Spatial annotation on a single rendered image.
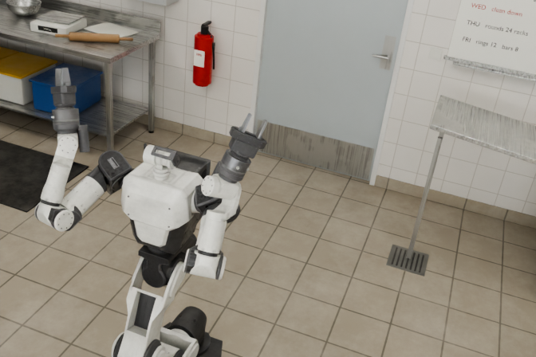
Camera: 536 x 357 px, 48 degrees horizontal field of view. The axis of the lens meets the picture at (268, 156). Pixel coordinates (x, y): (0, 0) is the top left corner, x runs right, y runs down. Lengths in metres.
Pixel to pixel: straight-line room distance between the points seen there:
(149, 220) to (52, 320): 1.44
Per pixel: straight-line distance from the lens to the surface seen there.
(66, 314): 3.57
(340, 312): 3.65
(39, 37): 4.89
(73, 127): 2.17
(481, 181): 4.79
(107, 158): 2.31
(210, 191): 1.90
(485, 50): 4.41
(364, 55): 4.56
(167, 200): 2.15
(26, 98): 5.33
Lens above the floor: 2.42
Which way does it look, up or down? 28 degrees down
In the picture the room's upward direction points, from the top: 7 degrees clockwise
